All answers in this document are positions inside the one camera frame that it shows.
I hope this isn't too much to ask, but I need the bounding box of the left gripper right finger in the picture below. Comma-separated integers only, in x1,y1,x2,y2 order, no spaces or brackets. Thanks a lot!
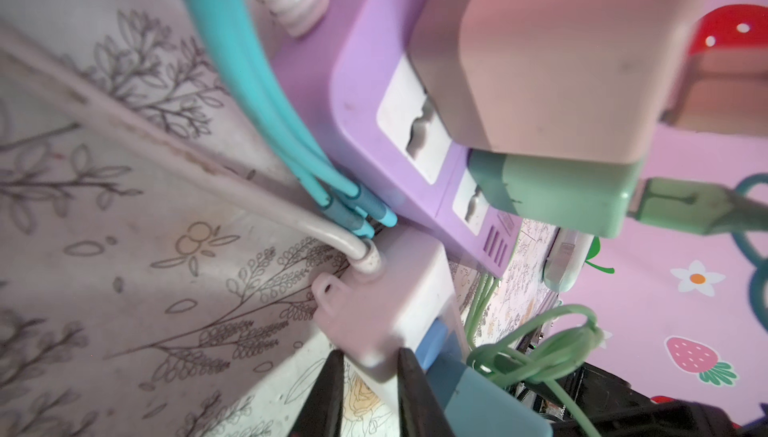
397,347,454,437

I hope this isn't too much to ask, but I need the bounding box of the purple power strip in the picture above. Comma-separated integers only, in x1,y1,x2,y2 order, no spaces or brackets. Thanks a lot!
272,0,521,277

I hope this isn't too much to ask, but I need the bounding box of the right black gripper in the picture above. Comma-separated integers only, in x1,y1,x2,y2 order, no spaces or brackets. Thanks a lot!
521,362,767,436

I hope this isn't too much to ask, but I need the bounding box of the green charger plug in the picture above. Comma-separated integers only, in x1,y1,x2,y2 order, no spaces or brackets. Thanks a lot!
468,150,767,238

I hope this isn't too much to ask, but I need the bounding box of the pale green soap box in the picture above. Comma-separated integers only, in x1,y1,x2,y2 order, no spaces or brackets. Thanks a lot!
543,228,594,293

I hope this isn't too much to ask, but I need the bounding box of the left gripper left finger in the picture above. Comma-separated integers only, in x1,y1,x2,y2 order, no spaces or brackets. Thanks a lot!
288,350,345,437

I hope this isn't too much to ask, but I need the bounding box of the green cable tangle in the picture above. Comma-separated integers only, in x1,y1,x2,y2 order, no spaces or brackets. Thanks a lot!
164,0,768,437

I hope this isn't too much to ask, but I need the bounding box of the white blue power strip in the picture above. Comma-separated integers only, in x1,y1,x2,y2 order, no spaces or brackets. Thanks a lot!
312,226,469,409

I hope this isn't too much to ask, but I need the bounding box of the pink charger plug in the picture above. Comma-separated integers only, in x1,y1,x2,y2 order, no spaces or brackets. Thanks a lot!
409,0,768,165

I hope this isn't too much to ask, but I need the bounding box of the blue charger plug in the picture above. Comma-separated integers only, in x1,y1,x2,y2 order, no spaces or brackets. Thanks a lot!
426,354,553,437

